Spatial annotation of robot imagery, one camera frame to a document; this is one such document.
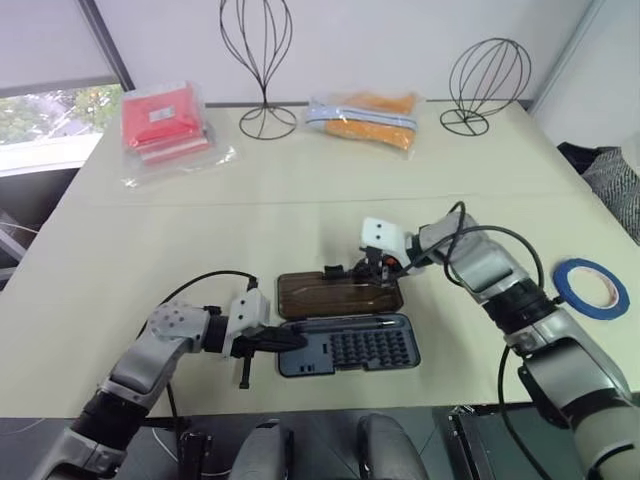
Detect dark window frame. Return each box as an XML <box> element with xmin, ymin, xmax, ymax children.
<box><xmin>76</xmin><ymin>0</ymin><xmax>135</xmax><ymax>92</ymax></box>

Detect red cloth in plastic bag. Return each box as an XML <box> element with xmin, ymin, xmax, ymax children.
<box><xmin>119</xmin><ymin>79</ymin><xmax>237</xmax><ymax>189</ymax></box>

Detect grey pen-shaped screwdriver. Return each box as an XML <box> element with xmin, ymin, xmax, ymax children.
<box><xmin>294</xmin><ymin>317</ymin><xmax>402</xmax><ymax>331</ymax></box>

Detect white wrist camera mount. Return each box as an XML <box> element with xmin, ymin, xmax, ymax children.
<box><xmin>227</xmin><ymin>289</ymin><xmax>274</xmax><ymax>359</ymax></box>
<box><xmin>360</xmin><ymin>217</ymin><xmax>414</xmax><ymax>265</ymax></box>

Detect dark screwdriver bit case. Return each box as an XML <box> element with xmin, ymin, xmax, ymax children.
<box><xmin>275</xmin><ymin>271</ymin><xmax>422</xmax><ymax>379</ymax></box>

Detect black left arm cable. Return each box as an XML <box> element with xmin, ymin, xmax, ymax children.
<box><xmin>158</xmin><ymin>270</ymin><xmax>262</xmax><ymax>326</ymax></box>

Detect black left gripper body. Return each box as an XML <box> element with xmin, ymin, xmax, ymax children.
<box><xmin>232</xmin><ymin>335</ymin><xmax>266</xmax><ymax>359</ymax></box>

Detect black box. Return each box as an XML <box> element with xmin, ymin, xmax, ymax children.
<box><xmin>446</xmin><ymin>403</ymin><xmax>551</xmax><ymax>480</ymax></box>

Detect grey tweed bag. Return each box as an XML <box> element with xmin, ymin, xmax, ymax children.
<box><xmin>582</xmin><ymin>147</ymin><xmax>640</xmax><ymax>246</ymax></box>

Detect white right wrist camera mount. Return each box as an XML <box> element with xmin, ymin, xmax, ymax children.
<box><xmin>360</xmin><ymin>217</ymin><xmax>414</xmax><ymax>265</ymax></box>

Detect tall black wire stand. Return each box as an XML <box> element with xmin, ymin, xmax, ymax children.
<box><xmin>218</xmin><ymin>0</ymin><xmax>299</xmax><ymax>140</ymax></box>

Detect small black block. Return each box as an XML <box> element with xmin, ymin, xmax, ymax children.
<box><xmin>177</xmin><ymin>431</ymin><xmax>215</xmax><ymax>480</ymax></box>

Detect blue tape roll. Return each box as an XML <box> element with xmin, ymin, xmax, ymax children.
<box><xmin>552</xmin><ymin>258</ymin><xmax>632</xmax><ymax>323</ymax></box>

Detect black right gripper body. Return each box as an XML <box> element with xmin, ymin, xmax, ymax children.
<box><xmin>357</xmin><ymin>243</ymin><xmax>401</xmax><ymax>274</ymax></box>

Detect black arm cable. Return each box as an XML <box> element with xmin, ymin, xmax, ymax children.
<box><xmin>158</xmin><ymin>270</ymin><xmax>262</xmax><ymax>326</ymax></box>
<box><xmin>405</xmin><ymin>200</ymin><xmax>564</xmax><ymax>480</ymax></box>

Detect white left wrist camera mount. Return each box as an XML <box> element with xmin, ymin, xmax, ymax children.
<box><xmin>227</xmin><ymin>289</ymin><xmax>274</xmax><ymax>359</ymax></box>

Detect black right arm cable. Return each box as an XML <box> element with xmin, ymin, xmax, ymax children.
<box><xmin>405</xmin><ymin>200</ymin><xmax>564</xmax><ymax>480</ymax></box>

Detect short black wire stand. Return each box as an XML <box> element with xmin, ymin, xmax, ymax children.
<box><xmin>439</xmin><ymin>37</ymin><xmax>533</xmax><ymax>136</ymax></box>

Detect orange cloth in plastic bag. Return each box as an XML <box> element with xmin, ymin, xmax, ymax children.
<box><xmin>303</xmin><ymin>90</ymin><xmax>427</xmax><ymax>160</ymax></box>

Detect white roller blind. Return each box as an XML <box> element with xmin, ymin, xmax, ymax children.
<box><xmin>0</xmin><ymin>0</ymin><xmax>117</xmax><ymax>91</ymax></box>

